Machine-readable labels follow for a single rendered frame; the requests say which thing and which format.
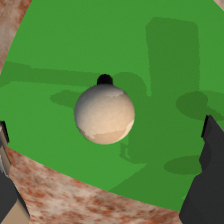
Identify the beige ball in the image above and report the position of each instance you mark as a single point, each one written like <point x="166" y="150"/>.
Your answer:
<point x="104" y="114"/>

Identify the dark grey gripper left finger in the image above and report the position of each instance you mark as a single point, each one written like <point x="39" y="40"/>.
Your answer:
<point x="13" y="209"/>

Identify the green golf mat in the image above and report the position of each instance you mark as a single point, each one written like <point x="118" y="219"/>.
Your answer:
<point x="167" y="55"/>

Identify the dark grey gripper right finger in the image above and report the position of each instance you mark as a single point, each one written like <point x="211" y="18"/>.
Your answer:
<point x="204" y="202"/>

